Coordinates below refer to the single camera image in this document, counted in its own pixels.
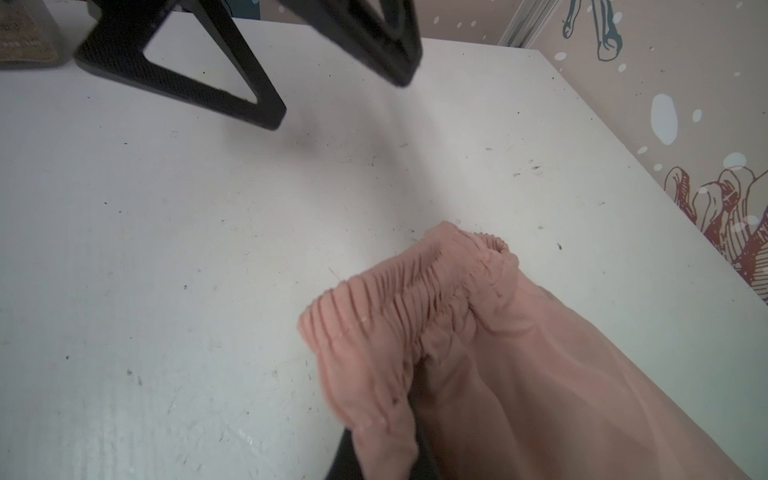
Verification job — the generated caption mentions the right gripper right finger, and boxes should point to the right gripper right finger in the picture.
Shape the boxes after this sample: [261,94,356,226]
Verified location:
[413,420,441,480]

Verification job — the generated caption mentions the pink shorts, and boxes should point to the pink shorts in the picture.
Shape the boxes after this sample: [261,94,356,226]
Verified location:
[299,222,743,479]

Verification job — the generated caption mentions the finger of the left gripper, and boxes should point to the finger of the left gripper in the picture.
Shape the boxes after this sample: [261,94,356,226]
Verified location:
[74,1,286,131]
[281,0,423,87]

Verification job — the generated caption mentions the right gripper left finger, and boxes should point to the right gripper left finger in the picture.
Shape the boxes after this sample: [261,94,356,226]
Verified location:
[325,429,363,480]

